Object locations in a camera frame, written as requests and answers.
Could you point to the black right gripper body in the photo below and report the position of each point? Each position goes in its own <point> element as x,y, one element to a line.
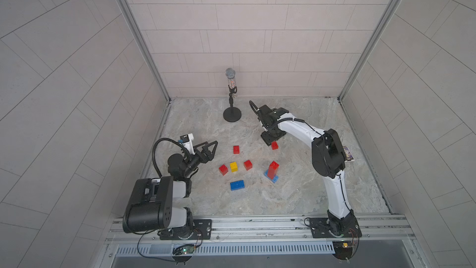
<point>271,134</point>

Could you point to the printed card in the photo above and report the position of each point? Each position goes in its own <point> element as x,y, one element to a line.
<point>348,155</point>

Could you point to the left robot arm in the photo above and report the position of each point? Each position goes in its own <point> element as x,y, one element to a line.
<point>150,207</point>

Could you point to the black microphone stand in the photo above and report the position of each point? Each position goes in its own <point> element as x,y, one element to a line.
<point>232,113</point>

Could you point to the dark blue lego brick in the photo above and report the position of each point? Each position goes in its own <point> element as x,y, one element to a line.
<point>237,185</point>

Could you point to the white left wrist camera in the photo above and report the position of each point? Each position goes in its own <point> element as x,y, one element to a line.
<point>186,141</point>

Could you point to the yellow lego brick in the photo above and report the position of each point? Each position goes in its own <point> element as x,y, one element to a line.
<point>234,167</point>

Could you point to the aluminium rail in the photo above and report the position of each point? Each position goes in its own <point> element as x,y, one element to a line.
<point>274,228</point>

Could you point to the glittery silver microphone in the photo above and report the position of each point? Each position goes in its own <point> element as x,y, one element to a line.
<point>230,74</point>

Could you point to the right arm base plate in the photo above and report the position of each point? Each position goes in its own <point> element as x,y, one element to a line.
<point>323,227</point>

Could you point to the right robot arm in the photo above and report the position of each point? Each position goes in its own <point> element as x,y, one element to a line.
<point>327,158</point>

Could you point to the red lego brick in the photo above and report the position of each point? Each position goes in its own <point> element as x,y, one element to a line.
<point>271,174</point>
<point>273,166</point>
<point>236,149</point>
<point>274,145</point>
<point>223,169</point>
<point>248,165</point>

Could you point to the right circuit board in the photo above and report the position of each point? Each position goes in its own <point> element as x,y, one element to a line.
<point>344,250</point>

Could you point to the left green circuit board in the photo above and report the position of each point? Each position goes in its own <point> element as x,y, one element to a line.
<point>183,253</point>

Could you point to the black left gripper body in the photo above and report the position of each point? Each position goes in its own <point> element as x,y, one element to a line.
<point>198,152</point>

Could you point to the red lego brick top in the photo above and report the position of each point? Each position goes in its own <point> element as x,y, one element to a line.
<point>236,149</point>

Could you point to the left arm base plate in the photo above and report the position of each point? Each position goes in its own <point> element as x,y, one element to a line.
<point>197,230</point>

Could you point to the light blue lego brick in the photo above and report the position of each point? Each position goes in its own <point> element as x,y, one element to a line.
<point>274,178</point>

